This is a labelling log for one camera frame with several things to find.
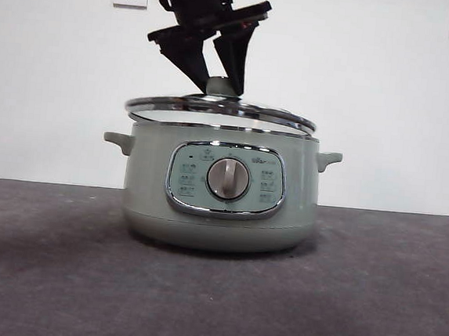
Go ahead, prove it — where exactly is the green electric cooking pot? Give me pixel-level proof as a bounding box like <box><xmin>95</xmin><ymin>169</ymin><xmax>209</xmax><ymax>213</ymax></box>
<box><xmin>94</xmin><ymin>114</ymin><xmax>346</xmax><ymax>263</ymax></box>

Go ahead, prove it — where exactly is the glass lid with green knob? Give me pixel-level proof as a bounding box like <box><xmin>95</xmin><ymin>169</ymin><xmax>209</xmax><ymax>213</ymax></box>
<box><xmin>122</xmin><ymin>67</ymin><xmax>321</xmax><ymax>140</ymax></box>

